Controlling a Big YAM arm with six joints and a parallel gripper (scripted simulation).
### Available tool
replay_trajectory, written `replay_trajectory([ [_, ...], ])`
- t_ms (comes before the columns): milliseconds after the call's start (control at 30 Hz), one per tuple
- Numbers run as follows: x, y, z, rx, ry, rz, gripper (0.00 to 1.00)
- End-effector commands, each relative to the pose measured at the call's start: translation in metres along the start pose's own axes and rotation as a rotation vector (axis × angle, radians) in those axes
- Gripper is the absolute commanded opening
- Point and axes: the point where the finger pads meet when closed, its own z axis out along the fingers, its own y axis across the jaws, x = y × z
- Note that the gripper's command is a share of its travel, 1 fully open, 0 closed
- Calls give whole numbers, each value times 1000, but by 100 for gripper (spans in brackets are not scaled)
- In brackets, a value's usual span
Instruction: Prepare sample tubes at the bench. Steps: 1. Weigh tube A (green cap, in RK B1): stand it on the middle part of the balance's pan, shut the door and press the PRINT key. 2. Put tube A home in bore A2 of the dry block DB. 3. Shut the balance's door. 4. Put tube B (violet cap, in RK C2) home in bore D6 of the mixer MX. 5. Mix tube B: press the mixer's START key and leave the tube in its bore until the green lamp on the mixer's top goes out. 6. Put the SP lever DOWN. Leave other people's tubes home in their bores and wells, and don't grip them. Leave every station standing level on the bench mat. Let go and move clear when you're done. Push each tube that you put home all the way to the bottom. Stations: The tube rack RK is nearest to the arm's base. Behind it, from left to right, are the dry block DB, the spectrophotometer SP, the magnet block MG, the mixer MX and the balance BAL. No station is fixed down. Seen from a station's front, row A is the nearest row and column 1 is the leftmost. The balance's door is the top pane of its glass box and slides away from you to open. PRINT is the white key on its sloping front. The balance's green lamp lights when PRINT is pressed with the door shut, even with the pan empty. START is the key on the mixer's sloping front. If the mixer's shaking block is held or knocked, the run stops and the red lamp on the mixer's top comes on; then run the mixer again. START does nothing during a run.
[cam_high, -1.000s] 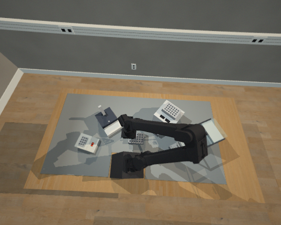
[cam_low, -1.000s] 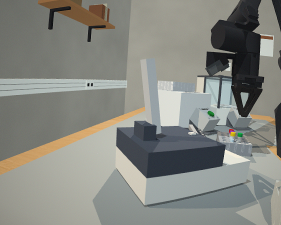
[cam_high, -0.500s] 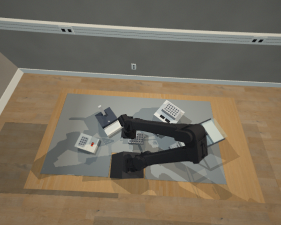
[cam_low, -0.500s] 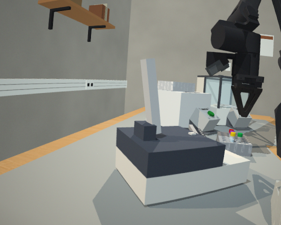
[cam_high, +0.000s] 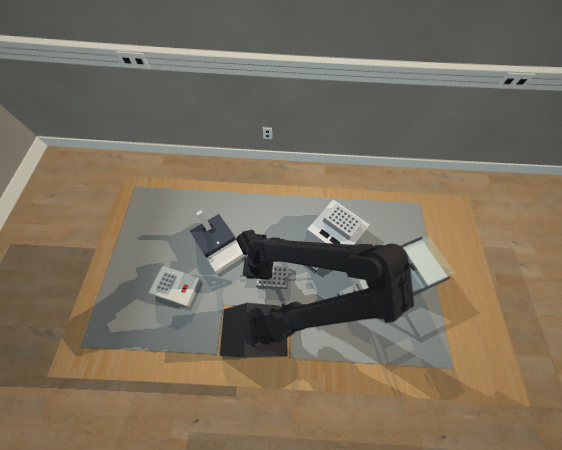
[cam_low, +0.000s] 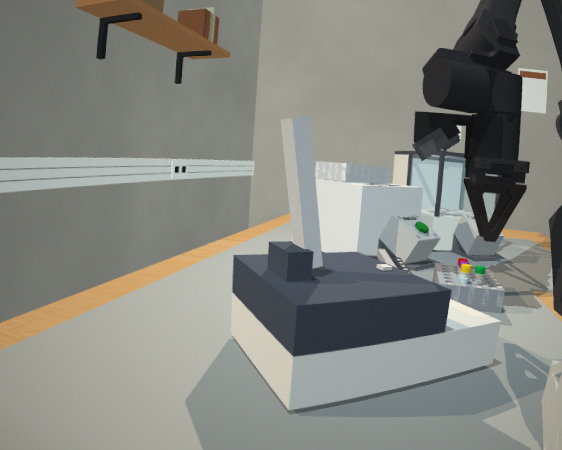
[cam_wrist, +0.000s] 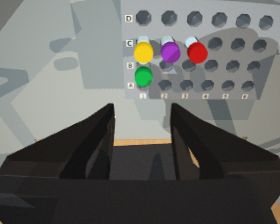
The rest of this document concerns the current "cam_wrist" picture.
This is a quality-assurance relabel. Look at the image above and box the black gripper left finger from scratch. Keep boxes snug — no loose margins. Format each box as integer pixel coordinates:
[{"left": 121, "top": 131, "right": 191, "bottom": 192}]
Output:
[{"left": 0, "top": 103, "right": 115, "bottom": 180}]

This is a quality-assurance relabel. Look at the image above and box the red-capped tube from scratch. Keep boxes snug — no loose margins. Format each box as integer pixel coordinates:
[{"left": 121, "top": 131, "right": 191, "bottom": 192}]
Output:
[{"left": 184, "top": 36, "right": 208, "bottom": 63}]

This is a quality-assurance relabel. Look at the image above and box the yellow-capped sample tube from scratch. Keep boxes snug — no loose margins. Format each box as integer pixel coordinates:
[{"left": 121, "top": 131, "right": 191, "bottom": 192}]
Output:
[{"left": 134, "top": 36, "right": 153, "bottom": 63}]

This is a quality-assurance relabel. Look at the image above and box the grey bench mat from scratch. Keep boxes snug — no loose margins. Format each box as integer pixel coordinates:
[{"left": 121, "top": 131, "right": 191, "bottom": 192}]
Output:
[{"left": 0, "top": 0, "right": 280, "bottom": 167}]

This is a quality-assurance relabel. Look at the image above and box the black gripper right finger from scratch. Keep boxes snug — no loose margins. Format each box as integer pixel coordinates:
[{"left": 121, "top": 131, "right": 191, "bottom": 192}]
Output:
[{"left": 170, "top": 103, "right": 280, "bottom": 207}]

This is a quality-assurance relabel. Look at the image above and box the grey tube rack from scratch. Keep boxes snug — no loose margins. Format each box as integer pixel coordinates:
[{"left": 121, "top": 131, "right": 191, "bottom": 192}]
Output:
[{"left": 120, "top": 0, "right": 280, "bottom": 100}]

